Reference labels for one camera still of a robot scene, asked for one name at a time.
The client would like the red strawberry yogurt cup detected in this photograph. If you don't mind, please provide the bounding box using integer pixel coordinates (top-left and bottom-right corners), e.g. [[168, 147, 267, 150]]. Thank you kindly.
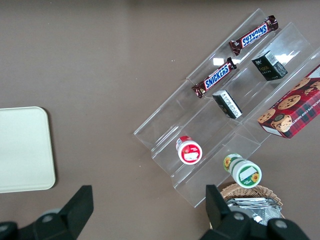
[[175, 135, 203, 165]]

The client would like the silver foil wrapped package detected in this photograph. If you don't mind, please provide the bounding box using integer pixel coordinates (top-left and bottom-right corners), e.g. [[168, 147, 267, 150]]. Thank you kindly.
[[226, 197, 268, 207], [246, 203, 283, 226]]

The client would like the small black carton box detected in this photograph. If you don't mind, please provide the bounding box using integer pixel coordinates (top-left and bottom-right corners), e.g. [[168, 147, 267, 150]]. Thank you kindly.
[[211, 89, 243, 119], [251, 50, 288, 82]]

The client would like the light wicker basket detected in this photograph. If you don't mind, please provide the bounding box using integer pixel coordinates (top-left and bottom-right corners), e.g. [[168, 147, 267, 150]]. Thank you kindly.
[[219, 183, 286, 221]]

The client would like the clear acrylic stepped shelf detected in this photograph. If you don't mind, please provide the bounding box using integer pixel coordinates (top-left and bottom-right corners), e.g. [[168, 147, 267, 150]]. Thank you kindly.
[[133, 8, 320, 209]]

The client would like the red tartan cookie box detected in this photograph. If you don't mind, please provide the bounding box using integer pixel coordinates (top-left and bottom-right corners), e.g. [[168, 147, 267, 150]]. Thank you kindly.
[[257, 63, 320, 139]]

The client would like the cream plastic serving tray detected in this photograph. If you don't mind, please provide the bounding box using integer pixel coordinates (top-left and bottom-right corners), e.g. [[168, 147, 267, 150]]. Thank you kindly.
[[0, 106, 56, 194]]

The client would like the Snickers chocolate bar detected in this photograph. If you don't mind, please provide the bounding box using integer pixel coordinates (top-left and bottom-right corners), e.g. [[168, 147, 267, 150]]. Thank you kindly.
[[229, 14, 279, 56], [191, 57, 237, 100]]

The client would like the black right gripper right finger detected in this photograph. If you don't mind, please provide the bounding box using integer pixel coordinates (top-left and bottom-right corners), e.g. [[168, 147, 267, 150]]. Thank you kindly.
[[201, 184, 312, 240]]

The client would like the green sunflower yogurt cup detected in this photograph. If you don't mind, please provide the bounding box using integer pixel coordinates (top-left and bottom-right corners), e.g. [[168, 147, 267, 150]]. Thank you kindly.
[[222, 153, 263, 189]]

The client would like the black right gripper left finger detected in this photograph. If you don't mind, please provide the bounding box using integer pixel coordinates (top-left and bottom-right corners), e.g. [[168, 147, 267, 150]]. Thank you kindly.
[[0, 184, 94, 240]]

